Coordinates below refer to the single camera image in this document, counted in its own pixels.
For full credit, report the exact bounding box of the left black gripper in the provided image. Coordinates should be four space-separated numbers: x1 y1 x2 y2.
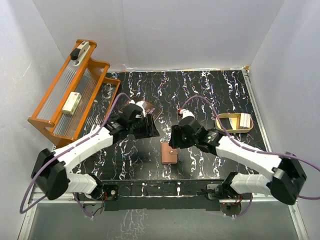
128 113 159 139

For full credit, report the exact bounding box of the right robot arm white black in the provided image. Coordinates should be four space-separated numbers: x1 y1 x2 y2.
169 116 307 205

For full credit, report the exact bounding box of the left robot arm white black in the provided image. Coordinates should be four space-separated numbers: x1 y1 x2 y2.
31 103 160 200

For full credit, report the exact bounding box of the stack of credit cards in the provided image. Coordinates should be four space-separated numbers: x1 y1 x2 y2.
239 113 251 129

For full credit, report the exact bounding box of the dark paperback book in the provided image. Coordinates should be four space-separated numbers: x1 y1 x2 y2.
118 96 163 121

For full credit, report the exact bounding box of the beige oval tray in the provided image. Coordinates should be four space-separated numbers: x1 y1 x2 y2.
215 113 254 134

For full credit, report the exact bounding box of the orange wooden shelf rack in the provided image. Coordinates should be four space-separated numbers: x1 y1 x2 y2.
28 39 121 148

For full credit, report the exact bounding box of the small white green box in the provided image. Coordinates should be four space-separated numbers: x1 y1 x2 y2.
62 91 82 115

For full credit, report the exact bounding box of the black white stapler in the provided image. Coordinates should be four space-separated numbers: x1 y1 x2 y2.
70 41 91 67

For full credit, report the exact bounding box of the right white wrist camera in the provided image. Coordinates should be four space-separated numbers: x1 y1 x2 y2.
178 108 195 120

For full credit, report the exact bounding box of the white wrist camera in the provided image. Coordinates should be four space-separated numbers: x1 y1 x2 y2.
178 108 195 120
128 99 147 117

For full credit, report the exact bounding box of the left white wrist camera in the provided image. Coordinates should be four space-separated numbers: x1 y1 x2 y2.
128 99 147 117

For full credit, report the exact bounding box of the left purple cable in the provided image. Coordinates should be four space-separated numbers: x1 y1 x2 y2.
19 92 133 218

